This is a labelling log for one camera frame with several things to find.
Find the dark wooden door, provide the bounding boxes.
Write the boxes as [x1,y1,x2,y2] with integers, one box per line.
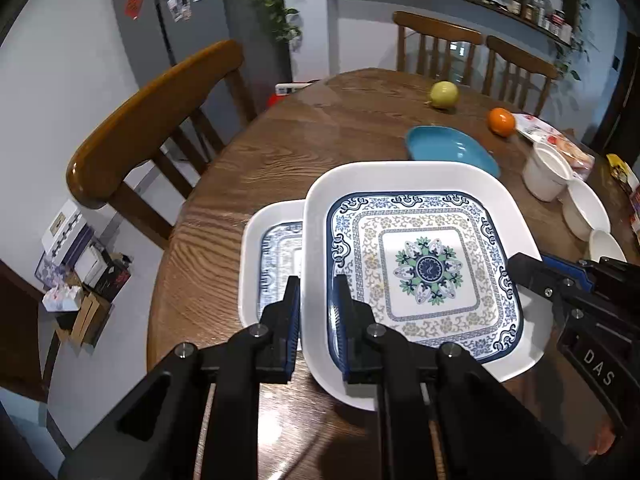
[595,30,640,161]

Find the purple box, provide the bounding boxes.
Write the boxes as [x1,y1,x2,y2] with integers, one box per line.
[34,255,68,288]

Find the small-leaved hanging plant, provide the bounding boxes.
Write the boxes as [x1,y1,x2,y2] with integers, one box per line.
[554,0,597,81]

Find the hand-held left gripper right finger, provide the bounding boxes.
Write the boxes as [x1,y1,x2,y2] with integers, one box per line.
[332,274,589,480]

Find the brown cardboard box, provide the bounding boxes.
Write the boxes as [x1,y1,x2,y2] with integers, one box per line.
[54,290,112,347]

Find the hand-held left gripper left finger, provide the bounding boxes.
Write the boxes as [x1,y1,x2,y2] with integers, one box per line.
[57,275,303,480]

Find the green pear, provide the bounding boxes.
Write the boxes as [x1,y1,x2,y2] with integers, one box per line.
[425,81,460,110]

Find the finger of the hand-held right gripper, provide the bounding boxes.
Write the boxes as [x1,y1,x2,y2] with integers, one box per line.
[542,255,640,292]
[506,252,583,311]

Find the wooden curved-back chair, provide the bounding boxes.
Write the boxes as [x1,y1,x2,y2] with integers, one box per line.
[66,39,258,251]

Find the blue square dish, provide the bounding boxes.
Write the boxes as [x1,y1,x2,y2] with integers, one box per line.
[404,126,502,179]

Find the white ramekin cup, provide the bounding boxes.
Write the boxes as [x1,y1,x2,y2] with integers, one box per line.
[521,141,575,203]

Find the grey refrigerator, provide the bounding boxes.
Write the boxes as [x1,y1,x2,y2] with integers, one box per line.
[107,0,293,126]

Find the orange fruit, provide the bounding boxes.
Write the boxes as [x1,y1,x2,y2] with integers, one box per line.
[487,107,517,137]

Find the red and white box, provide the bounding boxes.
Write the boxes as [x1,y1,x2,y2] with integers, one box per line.
[265,81,321,109]

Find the wooden slat-back chair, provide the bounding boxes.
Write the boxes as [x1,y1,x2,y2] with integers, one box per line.
[482,35,558,117]
[392,11,483,86]

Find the yellow snack packet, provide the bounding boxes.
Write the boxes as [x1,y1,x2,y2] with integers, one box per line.
[606,153,640,193]

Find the person's right hand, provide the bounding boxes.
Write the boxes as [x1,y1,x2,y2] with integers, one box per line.
[582,412,628,466]

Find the small patterned square plate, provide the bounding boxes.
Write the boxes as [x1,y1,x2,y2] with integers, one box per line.
[237,200,308,356]

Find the white red snack bag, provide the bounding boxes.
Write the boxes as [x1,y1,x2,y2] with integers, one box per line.
[514,113,596,181]

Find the large patterned square plate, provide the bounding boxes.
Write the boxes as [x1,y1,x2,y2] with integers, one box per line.
[302,161,547,413]

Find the white ceramic bowl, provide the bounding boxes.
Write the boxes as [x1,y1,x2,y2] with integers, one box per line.
[587,229,628,264]
[562,179,612,241]

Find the white plastic packet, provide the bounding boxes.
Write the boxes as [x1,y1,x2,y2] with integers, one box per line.
[42,282,83,312]

